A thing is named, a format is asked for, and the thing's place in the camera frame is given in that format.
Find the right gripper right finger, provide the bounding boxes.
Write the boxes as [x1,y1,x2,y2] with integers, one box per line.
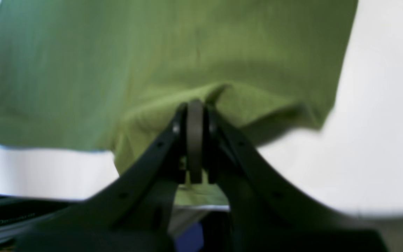
[203,105,388,252]

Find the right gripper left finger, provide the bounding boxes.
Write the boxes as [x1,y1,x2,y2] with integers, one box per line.
[15,103,188,252]

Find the olive green T-shirt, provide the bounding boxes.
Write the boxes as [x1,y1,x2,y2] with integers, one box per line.
[0,0,359,207]

